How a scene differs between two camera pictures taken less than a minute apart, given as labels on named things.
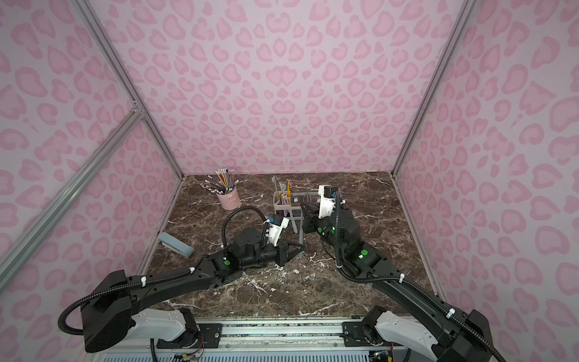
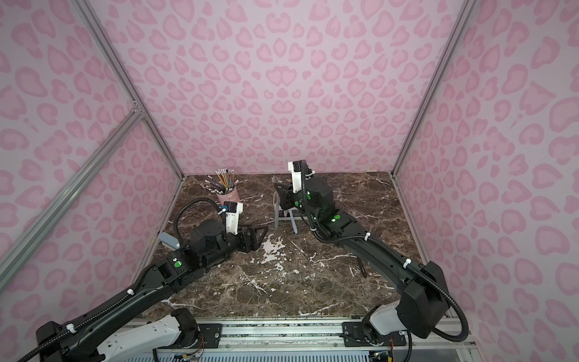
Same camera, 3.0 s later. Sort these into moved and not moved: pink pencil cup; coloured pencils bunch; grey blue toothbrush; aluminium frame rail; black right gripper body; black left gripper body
Moved: black right gripper body; black left gripper body
Not moved: coloured pencils bunch; grey blue toothbrush; aluminium frame rail; pink pencil cup
